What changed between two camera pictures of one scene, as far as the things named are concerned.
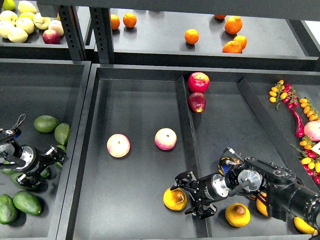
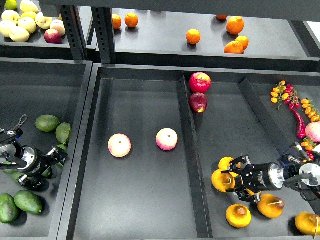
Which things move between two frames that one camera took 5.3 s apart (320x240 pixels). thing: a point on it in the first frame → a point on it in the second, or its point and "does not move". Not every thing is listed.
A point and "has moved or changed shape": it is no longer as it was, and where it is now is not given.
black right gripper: (212, 188) → (262, 177)
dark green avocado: (46, 173) does not move
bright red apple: (198, 82) does not move
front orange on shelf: (232, 47) does not move
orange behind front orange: (242, 40) does not move
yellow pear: (175, 199) has moved or changed shape
